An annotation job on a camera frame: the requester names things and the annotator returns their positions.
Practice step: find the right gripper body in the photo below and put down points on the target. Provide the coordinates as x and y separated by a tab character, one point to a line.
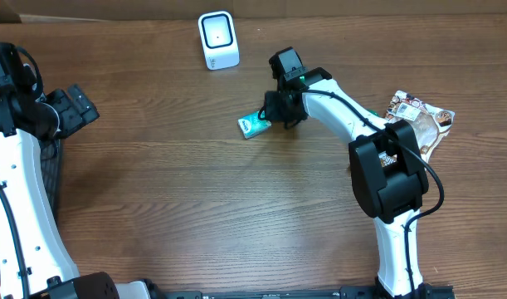
277	110

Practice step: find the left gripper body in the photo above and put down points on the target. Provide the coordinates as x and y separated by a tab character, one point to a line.
70	116

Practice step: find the teal white tissue pack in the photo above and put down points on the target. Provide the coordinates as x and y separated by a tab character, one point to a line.
253	124

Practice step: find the clear bag beige contents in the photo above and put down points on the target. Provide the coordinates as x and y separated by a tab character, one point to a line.
430	123

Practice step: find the green lid jar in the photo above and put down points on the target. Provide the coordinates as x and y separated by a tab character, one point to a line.
374	113

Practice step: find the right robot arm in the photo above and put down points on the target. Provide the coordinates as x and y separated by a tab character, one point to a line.
388	174

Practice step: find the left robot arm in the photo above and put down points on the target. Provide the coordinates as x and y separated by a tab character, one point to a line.
34	262

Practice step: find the white barcode scanner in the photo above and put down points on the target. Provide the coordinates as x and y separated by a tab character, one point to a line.
218	37

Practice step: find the grey plastic mesh basket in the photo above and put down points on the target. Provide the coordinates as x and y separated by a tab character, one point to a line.
51	162

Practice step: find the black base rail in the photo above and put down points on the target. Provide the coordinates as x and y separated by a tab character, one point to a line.
426	291

